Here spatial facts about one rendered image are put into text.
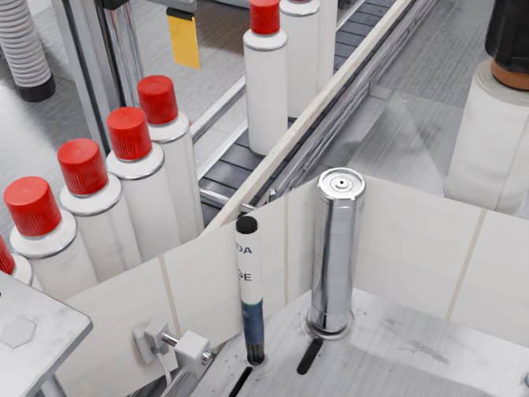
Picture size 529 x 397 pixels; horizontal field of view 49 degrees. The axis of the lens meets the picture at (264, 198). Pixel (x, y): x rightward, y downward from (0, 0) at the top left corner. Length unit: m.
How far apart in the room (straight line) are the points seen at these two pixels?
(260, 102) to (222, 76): 0.32
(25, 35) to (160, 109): 0.12
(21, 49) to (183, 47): 0.15
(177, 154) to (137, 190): 0.06
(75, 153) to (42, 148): 0.45
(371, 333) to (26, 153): 0.58
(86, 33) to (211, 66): 0.43
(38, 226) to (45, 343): 0.19
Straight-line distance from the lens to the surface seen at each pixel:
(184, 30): 0.57
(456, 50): 1.12
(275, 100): 0.71
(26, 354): 0.29
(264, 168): 0.69
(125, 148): 0.50
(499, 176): 0.63
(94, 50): 0.65
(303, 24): 0.74
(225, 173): 0.74
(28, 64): 0.54
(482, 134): 0.60
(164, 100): 0.53
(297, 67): 0.77
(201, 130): 0.69
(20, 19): 0.53
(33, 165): 0.90
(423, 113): 0.86
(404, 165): 0.76
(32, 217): 0.45
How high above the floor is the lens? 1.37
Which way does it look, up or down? 44 degrees down
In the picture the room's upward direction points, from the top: 2 degrees counter-clockwise
